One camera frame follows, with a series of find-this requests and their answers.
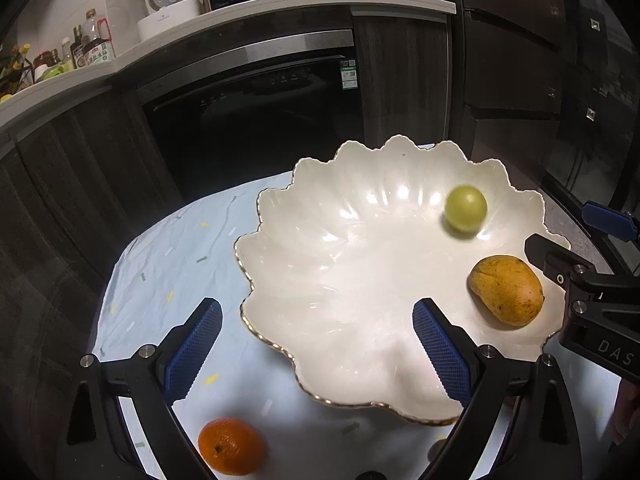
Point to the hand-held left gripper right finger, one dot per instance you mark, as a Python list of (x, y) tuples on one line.
[(440, 350)]

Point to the large soy sauce bottle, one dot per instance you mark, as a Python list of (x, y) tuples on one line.
[(97, 50)]

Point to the dark wood base cabinets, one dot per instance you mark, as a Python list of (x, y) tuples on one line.
[(60, 185)]

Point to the red-lidded jar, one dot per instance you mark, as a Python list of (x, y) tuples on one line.
[(44, 62)]

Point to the dark grey refrigerator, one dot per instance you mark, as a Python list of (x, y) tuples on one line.
[(510, 60)]

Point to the row of condiment bottles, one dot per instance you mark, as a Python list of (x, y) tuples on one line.
[(12, 62)]

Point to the white scalloped bowl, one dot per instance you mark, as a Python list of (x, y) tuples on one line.
[(350, 270)]

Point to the person's right hand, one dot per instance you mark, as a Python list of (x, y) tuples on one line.
[(627, 415)]

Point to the orange tangerine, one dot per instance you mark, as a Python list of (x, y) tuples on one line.
[(230, 447)]

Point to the black built-in dishwasher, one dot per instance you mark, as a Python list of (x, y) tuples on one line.
[(250, 110)]

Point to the green round fruit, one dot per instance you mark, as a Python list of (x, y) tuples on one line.
[(466, 207)]

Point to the yellow-green squeeze bottle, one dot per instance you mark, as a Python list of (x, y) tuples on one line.
[(55, 71)]

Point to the light blue tablecloth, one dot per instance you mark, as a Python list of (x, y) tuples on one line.
[(165, 270)]

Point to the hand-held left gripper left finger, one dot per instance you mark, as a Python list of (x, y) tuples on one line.
[(195, 350)]

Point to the narrow dark wood cabinet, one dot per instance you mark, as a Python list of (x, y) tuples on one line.
[(400, 75)]

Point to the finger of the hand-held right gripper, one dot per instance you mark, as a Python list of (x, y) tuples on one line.
[(550, 257), (610, 220)]

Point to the yellow mango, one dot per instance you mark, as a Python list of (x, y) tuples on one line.
[(505, 290)]

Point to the white kitchen countertop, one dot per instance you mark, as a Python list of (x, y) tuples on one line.
[(225, 20)]

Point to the dark glass bottle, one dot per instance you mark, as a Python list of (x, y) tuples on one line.
[(77, 52)]

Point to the white rice cooker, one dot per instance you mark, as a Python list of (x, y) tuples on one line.
[(170, 10)]

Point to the small white-capped bottle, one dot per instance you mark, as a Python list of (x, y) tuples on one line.
[(67, 55)]

